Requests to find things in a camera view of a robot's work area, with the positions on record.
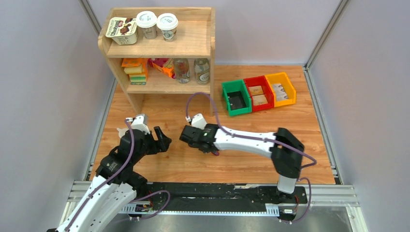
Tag red plastic bin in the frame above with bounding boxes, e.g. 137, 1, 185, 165
244, 75, 274, 113

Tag cardboard pieces in red bin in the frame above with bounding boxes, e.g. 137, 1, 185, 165
249, 86, 268, 106

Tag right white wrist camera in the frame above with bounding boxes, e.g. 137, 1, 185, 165
185, 113, 207, 130

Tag white-lidded paper cup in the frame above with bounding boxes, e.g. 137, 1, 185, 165
136, 11, 157, 40
157, 13, 178, 42

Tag Chobani yogurt tub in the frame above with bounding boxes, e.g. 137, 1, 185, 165
105, 17, 138, 45

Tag left white-lidded paper cup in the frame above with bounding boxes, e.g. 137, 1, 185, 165
136, 11, 157, 40

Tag left clear glass bottle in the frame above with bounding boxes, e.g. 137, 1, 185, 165
173, 58, 190, 84

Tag green plastic bin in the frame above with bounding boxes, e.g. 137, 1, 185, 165
221, 79, 252, 116

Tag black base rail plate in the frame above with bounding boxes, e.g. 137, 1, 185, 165
120, 182, 311, 221

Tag clear glass bottle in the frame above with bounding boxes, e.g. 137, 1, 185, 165
194, 58, 210, 85
173, 58, 190, 84

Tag wooden two-tier shelf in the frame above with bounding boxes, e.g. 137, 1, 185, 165
98, 7, 215, 114

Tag right white-lidded paper cup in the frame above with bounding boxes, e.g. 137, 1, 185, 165
157, 13, 178, 42

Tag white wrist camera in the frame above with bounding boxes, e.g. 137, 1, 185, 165
124, 114, 151, 135
185, 113, 207, 130

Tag right clear glass bottle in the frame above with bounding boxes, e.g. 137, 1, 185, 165
194, 58, 210, 85

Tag white packet in yellow bin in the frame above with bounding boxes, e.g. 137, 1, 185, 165
272, 83, 289, 102

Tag orange snack box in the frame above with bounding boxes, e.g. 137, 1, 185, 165
148, 58, 176, 79

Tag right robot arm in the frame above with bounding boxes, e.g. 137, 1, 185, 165
179, 123, 305, 203

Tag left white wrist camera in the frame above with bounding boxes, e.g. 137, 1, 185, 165
124, 114, 151, 135

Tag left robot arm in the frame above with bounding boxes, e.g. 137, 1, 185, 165
51, 126, 172, 232

